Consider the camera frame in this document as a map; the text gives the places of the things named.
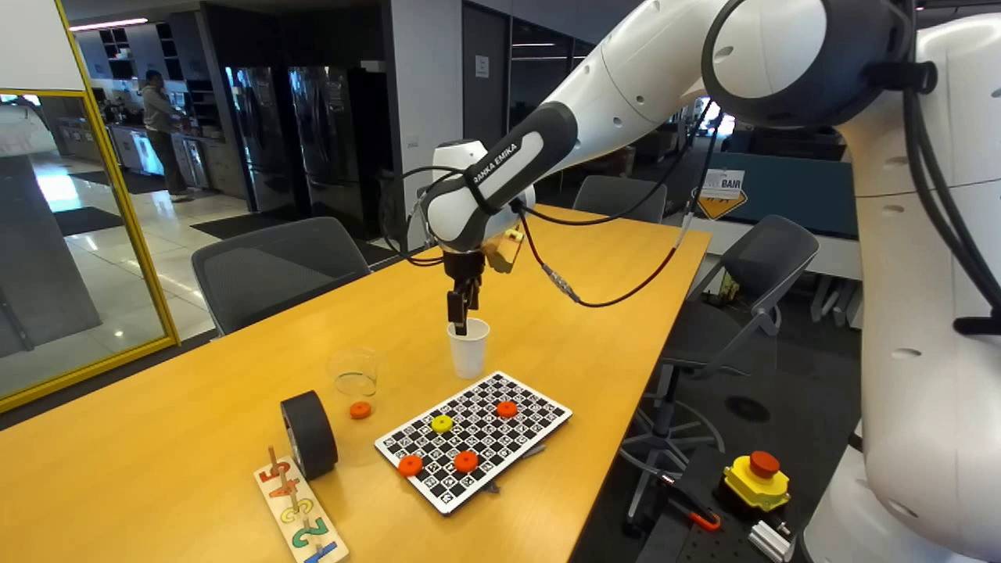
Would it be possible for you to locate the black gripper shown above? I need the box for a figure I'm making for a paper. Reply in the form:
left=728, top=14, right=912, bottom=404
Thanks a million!
left=440, top=243, right=491, bottom=339

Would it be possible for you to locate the white paper cup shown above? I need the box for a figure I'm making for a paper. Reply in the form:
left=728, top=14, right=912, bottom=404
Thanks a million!
left=446, top=315, right=495, bottom=382

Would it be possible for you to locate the clear plastic cup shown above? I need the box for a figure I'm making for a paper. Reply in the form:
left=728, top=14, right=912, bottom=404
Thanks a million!
left=331, top=368, right=380, bottom=421

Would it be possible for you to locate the black white calibration board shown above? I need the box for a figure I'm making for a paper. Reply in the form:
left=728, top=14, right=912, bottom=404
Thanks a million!
left=372, top=368, right=574, bottom=520

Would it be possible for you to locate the black tape roll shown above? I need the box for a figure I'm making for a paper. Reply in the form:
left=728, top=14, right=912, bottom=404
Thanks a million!
left=278, top=388, right=341, bottom=482

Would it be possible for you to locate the wooden number puzzle board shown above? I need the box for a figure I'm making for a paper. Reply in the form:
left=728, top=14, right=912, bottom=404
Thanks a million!
left=250, top=444, right=354, bottom=563

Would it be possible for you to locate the white yellow sign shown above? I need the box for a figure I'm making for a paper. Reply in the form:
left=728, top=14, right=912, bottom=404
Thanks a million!
left=697, top=166, right=749, bottom=218

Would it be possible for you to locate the orange black clamp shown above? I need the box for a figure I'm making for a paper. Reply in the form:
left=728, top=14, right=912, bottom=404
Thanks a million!
left=664, top=495, right=727, bottom=535

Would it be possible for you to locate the yellow red emergency stop button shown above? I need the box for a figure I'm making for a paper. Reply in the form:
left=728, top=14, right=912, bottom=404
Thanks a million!
left=721, top=446, right=794, bottom=517

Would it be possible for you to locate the background person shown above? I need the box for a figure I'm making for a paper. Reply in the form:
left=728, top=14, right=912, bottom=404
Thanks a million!
left=137, top=66, right=200, bottom=201

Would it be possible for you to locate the aluminium extrusion bar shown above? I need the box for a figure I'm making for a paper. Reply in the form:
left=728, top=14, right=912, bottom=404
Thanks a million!
left=746, top=517, right=801, bottom=563

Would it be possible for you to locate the yellow framed glass partition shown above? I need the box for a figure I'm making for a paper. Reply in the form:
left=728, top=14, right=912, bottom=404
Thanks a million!
left=0, top=0, right=180, bottom=416

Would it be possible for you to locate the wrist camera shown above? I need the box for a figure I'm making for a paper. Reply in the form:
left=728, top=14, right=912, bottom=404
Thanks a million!
left=481, top=228, right=527, bottom=276

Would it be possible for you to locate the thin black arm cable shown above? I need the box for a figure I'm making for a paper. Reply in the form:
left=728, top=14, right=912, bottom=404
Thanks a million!
left=514, top=96, right=728, bottom=313

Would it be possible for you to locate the thick black cable bundle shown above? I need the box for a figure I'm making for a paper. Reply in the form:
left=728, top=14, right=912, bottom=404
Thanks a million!
left=893, top=0, right=1001, bottom=339

